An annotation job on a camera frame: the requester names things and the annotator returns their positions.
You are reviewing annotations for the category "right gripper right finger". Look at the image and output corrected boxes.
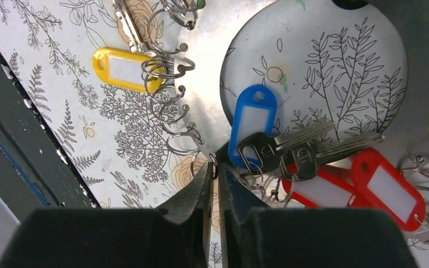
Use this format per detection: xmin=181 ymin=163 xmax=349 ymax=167
xmin=217 ymin=162 xmax=417 ymax=267

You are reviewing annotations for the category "blue key tag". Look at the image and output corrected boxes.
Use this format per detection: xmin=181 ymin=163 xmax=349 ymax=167
xmin=228 ymin=84 xmax=278 ymax=169

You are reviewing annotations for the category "red key tag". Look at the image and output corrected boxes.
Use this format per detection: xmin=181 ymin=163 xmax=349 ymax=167
xmin=350 ymin=148 xmax=426 ymax=232

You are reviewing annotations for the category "floral tablecloth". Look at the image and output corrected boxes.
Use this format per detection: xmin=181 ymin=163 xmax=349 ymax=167
xmin=0 ymin=0 xmax=429 ymax=268

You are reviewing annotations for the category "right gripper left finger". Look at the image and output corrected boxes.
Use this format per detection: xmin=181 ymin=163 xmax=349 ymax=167
xmin=0 ymin=162 xmax=214 ymax=267

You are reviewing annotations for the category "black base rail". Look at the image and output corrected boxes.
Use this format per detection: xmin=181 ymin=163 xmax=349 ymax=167
xmin=0 ymin=53 xmax=99 ymax=208

